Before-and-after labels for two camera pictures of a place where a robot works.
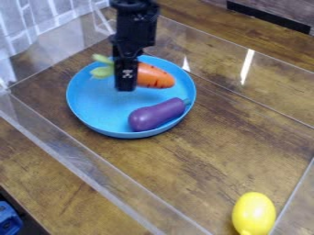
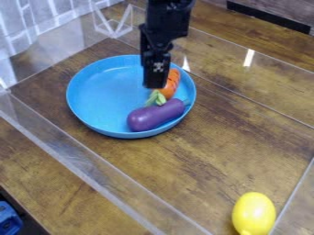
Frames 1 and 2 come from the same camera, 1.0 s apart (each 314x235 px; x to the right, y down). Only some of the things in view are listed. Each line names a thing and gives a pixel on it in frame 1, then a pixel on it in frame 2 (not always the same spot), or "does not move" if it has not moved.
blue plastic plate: (103, 108) does not move
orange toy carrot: (149, 75) → (163, 95)
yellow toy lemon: (252, 213) does not move
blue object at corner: (10, 223) does not move
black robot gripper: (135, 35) → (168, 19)
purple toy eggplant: (149, 117) does not move
